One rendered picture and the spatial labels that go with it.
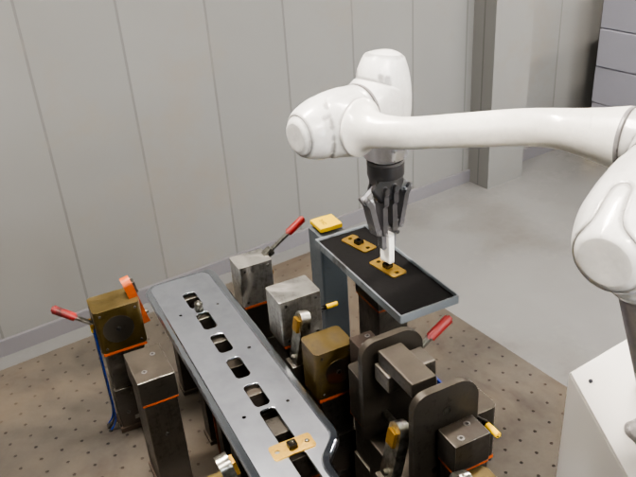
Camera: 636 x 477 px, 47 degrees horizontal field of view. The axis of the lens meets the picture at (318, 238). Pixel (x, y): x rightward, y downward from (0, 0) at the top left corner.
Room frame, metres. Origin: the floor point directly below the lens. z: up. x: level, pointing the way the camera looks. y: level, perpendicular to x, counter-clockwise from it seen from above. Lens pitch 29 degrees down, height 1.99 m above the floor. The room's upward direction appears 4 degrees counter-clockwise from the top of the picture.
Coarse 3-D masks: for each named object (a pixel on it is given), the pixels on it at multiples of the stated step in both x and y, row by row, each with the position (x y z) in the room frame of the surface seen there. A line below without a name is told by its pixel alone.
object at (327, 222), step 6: (324, 216) 1.63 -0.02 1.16; (330, 216) 1.62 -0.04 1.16; (312, 222) 1.60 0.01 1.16; (318, 222) 1.59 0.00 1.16; (324, 222) 1.59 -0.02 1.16; (330, 222) 1.59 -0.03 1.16; (336, 222) 1.59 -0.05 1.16; (318, 228) 1.57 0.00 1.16; (324, 228) 1.56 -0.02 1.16; (330, 228) 1.57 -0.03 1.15; (336, 228) 1.58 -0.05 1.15
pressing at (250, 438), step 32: (160, 288) 1.60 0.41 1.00; (192, 288) 1.59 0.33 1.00; (224, 288) 1.58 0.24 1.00; (160, 320) 1.47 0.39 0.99; (192, 320) 1.45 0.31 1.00; (224, 320) 1.44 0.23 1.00; (192, 352) 1.32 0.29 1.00; (224, 352) 1.32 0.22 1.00; (256, 352) 1.31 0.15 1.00; (224, 384) 1.21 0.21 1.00; (256, 384) 1.20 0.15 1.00; (288, 384) 1.19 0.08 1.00; (224, 416) 1.11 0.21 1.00; (256, 416) 1.10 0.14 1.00; (288, 416) 1.10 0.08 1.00; (320, 416) 1.09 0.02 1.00; (256, 448) 1.02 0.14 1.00; (320, 448) 1.01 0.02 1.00
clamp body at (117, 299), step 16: (96, 304) 1.46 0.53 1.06; (112, 304) 1.45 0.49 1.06; (128, 304) 1.45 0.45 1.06; (96, 320) 1.42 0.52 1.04; (112, 320) 1.43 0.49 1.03; (128, 320) 1.44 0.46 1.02; (96, 336) 1.43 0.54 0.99; (112, 336) 1.42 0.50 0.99; (128, 336) 1.44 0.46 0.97; (144, 336) 1.46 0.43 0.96; (112, 352) 1.42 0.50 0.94; (128, 352) 1.44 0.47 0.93; (112, 368) 1.42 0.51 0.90; (112, 384) 1.44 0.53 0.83; (128, 384) 1.44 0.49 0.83; (112, 400) 1.43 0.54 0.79; (128, 400) 1.43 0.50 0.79; (112, 416) 1.46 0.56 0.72; (128, 416) 1.42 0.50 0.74
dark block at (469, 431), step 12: (468, 420) 0.92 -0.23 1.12; (444, 432) 0.90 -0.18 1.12; (456, 432) 0.90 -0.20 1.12; (468, 432) 0.90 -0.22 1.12; (480, 432) 0.89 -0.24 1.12; (444, 444) 0.89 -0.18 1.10; (456, 444) 0.87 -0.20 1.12; (468, 444) 0.87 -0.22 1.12; (480, 444) 0.88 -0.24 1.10; (444, 456) 0.89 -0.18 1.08; (456, 456) 0.86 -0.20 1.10; (468, 456) 0.87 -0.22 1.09; (480, 456) 0.88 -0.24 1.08; (444, 468) 0.89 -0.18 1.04; (456, 468) 0.86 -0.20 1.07; (468, 468) 0.88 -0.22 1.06
